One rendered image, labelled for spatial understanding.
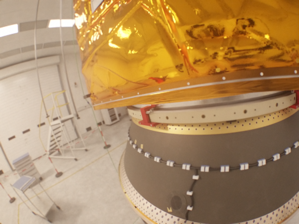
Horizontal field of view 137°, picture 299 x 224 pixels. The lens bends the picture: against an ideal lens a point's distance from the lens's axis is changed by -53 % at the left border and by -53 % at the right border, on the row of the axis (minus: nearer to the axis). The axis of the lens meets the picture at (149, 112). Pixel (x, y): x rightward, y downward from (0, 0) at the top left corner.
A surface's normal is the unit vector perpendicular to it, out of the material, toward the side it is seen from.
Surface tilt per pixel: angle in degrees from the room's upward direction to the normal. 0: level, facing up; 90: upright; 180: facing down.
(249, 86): 90
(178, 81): 91
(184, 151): 62
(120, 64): 88
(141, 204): 43
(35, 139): 90
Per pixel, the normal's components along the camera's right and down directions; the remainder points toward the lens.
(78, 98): 0.76, -0.05
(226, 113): -0.44, 0.30
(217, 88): -0.62, 0.32
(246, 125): -0.42, -0.19
